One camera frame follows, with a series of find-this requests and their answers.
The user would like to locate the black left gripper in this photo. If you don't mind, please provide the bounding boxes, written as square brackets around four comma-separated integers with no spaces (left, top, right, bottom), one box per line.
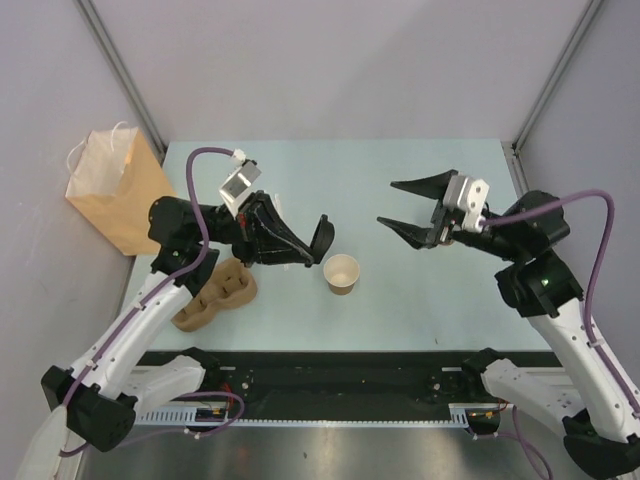
[195,190,314,268]

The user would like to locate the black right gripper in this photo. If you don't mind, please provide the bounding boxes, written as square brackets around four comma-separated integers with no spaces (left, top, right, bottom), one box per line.
[376,167,522,260]

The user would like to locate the black plastic cup lid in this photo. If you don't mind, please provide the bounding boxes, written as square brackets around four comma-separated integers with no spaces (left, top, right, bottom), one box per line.
[310,214,335,264]

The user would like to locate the single brown paper cup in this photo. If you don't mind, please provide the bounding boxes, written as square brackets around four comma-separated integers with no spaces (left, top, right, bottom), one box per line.
[323,254,360,295]

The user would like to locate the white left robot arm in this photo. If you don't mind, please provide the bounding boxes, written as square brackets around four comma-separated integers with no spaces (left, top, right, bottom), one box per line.
[41,190,335,452]

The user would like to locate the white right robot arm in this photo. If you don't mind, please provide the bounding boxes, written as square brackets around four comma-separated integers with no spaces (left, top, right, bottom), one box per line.
[385,170,639,479]

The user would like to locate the brown pulp cup carrier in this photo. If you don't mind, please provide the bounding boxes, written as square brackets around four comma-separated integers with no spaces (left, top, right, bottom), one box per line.
[171,258,258,332]

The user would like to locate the brown paper bag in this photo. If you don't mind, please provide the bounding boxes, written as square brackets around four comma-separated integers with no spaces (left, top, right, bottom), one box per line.
[65,121,176,256]

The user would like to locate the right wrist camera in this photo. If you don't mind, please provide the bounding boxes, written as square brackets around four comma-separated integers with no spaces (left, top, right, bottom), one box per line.
[442,174,490,233]

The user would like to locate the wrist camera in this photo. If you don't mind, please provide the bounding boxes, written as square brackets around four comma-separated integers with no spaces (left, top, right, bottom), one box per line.
[219,160,261,217]
[442,174,490,233]

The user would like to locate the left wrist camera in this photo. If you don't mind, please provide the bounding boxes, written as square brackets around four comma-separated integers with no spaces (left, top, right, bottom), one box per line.
[219,160,261,217]

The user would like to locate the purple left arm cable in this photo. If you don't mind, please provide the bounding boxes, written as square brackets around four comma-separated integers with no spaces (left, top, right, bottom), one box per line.
[58,144,246,459]

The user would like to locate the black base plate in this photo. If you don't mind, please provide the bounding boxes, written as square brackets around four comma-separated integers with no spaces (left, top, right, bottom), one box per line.
[184,347,507,422]

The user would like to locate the white slotted cable duct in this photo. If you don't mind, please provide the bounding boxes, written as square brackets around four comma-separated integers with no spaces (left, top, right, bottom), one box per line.
[135,406,198,425]

